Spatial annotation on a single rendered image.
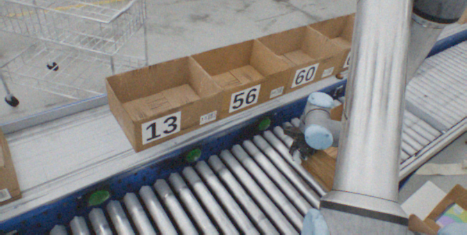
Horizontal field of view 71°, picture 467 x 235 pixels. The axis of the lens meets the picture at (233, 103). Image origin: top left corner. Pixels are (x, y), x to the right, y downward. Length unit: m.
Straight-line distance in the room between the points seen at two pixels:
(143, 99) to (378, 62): 1.11
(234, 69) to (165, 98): 0.43
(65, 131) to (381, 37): 1.19
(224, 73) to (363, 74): 1.14
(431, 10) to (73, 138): 1.25
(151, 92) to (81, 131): 0.35
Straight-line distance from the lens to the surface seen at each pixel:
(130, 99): 1.53
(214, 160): 1.47
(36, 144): 1.45
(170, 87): 1.59
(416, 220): 1.49
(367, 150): 0.62
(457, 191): 1.74
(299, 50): 2.05
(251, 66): 1.81
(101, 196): 1.30
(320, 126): 1.12
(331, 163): 1.40
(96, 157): 1.34
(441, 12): 0.87
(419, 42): 0.92
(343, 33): 2.34
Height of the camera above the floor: 1.89
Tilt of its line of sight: 41 degrees down
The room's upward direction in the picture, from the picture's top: 9 degrees clockwise
